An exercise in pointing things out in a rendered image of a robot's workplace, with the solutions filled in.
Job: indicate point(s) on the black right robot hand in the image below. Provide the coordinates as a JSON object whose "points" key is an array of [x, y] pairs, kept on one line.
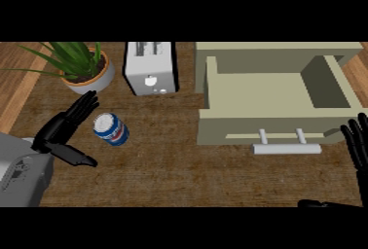
{"points": [[357, 149]]}

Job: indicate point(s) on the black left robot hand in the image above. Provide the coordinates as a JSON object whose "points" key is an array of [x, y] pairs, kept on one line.
{"points": [[62, 129]]}

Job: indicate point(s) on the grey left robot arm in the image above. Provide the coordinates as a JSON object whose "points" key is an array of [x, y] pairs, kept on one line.
{"points": [[22, 171]]}

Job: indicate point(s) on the blue soda can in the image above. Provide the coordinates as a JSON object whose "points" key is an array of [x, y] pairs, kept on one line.
{"points": [[112, 129]]}

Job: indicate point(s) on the beige open drawer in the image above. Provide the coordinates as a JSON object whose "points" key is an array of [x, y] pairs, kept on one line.
{"points": [[276, 107]]}

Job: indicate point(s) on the beige drawer cabinet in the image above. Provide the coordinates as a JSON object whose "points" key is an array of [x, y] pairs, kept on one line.
{"points": [[268, 53]]}

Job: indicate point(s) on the green plant in pot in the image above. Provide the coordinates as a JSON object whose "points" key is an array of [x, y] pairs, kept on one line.
{"points": [[79, 66]]}

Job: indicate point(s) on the white toaster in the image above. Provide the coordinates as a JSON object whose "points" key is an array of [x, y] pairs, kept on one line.
{"points": [[152, 68]]}

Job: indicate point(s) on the brown woven placemat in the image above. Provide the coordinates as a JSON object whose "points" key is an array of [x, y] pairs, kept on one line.
{"points": [[192, 155]]}

